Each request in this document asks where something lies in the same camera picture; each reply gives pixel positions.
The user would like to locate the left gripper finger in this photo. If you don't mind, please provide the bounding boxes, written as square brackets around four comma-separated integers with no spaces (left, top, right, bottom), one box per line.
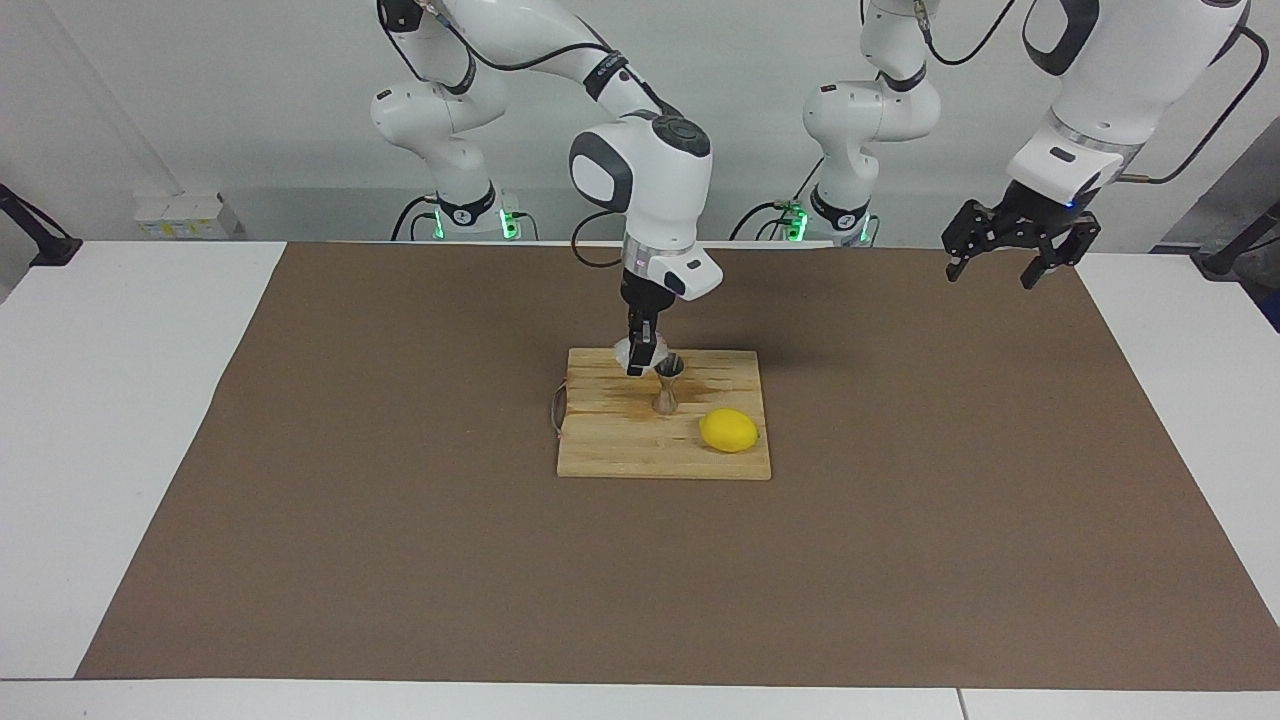
[1018,208,1102,291]
[942,198,1007,284]

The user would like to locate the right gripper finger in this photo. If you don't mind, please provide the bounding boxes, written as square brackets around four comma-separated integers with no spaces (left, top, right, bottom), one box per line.
[626,305,661,378]

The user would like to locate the small clear glass cup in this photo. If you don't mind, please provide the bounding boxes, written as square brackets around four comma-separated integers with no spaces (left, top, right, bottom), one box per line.
[612,337,669,374]

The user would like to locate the steel double jigger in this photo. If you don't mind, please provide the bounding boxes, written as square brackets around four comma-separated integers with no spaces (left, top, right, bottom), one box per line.
[652,355,687,416]

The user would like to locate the wooden cutting board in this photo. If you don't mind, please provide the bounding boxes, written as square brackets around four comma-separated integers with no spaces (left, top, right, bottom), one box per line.
[548,347,773,482]

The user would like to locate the yellow lemon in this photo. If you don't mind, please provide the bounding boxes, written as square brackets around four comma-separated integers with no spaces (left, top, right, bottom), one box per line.
[698,408,760,454]

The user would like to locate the black clamp stand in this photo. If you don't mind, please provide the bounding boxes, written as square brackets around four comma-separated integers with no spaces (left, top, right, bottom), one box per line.
[1200,200,1280,279]
[0,183,83,267]

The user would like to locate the brown table mat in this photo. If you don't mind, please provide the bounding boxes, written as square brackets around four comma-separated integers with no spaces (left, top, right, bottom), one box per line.
[75,240,1280,693]

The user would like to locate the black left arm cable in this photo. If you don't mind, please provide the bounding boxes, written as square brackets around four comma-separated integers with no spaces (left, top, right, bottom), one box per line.
[915,0,1271,187]

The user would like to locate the black base power cable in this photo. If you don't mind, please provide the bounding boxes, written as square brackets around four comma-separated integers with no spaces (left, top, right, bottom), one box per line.
[390,195,446,242]
[728,155,826,242]

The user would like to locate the white wall socket box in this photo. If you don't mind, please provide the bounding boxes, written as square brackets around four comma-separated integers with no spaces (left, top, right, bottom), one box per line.
[133,193,244,241]

